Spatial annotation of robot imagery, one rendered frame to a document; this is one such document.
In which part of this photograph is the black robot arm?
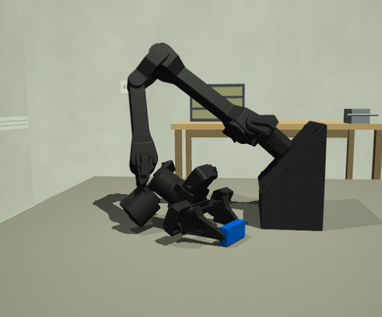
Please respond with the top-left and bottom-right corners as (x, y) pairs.
(120, 42), (297, 227)

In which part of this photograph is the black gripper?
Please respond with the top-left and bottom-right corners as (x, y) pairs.
(163, 179), (239, 240)

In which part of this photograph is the blue rectangular block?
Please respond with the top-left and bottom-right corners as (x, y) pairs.
(219, 219), (245, 246)

